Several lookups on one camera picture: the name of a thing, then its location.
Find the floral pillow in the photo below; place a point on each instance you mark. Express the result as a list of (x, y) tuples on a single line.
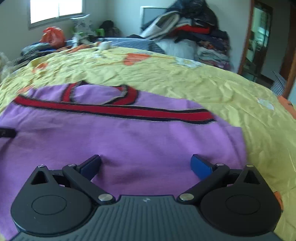
[(82, 26)]

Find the dark patterned clothes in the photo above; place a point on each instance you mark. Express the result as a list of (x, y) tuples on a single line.
[(34, 51)]

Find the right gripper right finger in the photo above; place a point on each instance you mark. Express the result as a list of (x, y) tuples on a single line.
[(210, 176)]

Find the window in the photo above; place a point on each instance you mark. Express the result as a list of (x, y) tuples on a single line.
[(45, 12)]

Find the purple sweater red trim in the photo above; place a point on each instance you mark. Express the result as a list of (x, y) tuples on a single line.
[(145, 140)]

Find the wooden door frame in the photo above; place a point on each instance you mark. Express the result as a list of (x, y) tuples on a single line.
[(270, 43)]

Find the blue quilted blanket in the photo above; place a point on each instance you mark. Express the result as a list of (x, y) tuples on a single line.
[(135, 43)]

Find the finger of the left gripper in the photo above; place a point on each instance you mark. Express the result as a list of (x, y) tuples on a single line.
[(7, 133)]

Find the grey framed board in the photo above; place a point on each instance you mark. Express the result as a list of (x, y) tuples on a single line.
[(149, 13)]

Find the red plastic bag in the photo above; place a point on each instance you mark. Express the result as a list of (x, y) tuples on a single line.
[(54, 36)]

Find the green plastic chair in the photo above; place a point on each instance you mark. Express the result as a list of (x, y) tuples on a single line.
[(98, 32)]

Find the yellow carrot print bedsheet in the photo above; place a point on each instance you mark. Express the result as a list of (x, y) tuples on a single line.
[(268, 128)]

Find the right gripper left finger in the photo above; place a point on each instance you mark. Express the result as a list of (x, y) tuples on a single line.
[(80, 177)]

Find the pile of clothes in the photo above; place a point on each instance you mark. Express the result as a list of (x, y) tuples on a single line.
[(196, 22)]

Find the dark bag by wall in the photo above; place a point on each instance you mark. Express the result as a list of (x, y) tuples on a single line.
[(110, 30)]

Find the checkered laundry basket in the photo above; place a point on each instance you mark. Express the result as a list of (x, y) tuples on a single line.
[(278, 85)]

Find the white plush toy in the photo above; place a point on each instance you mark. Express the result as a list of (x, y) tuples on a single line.
[(104, 46)]

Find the white fluffy garment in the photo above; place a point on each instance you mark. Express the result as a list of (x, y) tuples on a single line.
[(6, 66)]

